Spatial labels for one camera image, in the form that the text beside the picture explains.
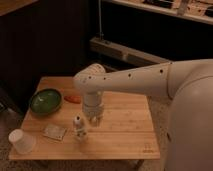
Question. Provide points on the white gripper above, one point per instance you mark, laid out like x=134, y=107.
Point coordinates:
x=93, y=111

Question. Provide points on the small clear plastic bottle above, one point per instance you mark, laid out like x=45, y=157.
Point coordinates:
x=79, y=127

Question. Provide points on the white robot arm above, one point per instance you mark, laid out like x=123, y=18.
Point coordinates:
x=189, y=84

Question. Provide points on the orange carrot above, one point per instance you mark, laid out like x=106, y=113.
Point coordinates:
x=73, y=99

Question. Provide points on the wooden table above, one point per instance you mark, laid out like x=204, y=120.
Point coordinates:
x=125, y=132

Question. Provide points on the grey sponge pad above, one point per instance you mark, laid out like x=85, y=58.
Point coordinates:
x=54, y=132

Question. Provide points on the green bowl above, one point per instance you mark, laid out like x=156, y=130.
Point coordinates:
x=45, y=102

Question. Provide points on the white plastic cup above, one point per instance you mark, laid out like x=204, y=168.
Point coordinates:
x=22, y=141

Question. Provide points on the white shelf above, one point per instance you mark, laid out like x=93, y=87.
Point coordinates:
x=194, y=10

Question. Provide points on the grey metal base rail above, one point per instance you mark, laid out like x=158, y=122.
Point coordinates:
x=124, y=53

